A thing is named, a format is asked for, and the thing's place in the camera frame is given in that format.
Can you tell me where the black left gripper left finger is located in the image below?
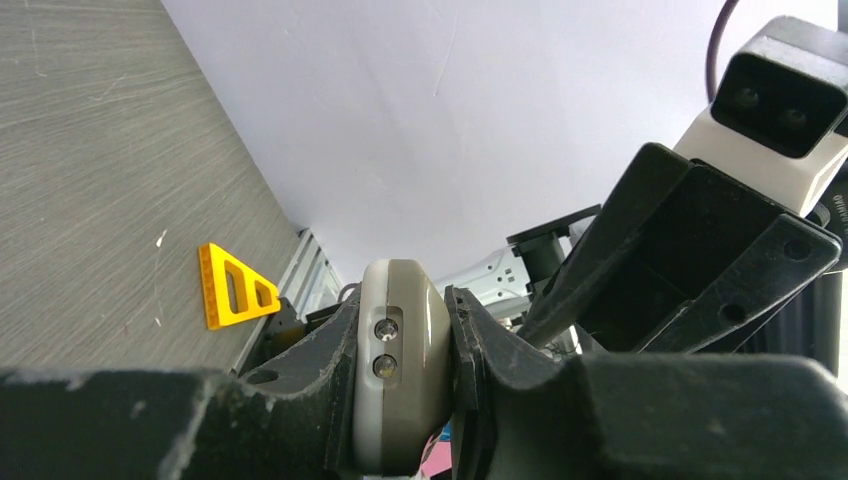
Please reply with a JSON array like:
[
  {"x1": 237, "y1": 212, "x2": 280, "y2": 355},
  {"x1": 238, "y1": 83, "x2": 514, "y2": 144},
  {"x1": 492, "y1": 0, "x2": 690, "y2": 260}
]
[{"x1": 1, "y1": 293, "x2": 359, "y2": 479}]

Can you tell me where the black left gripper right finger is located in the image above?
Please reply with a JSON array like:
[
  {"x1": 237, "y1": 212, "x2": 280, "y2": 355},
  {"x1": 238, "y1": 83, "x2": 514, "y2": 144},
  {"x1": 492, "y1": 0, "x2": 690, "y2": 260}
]
[{"x1": 444, "y1": 287, "x2": 847, "y2": 479}]

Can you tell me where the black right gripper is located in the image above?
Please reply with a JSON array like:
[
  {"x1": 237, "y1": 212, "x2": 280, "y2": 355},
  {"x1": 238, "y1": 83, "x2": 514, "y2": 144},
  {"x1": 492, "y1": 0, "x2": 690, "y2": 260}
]
[{"x1": 518, "y1": 143, "x2": 842, "y2": 353}]

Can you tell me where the red white remote control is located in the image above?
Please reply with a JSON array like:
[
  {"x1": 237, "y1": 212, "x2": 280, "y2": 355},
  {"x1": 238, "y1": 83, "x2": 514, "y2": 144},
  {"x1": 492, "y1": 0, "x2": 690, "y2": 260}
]
[{"x1": 416, "y1": 432, "x2": 452, "y2": 479}]

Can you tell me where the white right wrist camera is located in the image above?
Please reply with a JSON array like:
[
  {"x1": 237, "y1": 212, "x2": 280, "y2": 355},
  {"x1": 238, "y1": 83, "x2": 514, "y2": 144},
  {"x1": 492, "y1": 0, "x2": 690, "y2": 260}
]
[{"x1": 673, "y1": 16, "x2": 847, "y2": 216}]

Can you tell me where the yellow triangular frame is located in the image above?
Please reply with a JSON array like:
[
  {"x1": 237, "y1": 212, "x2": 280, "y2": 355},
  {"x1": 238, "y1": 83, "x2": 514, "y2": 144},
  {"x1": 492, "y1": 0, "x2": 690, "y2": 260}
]
[{"x1": 198, "y1": 243, "x2": 282, "y2": 331}]

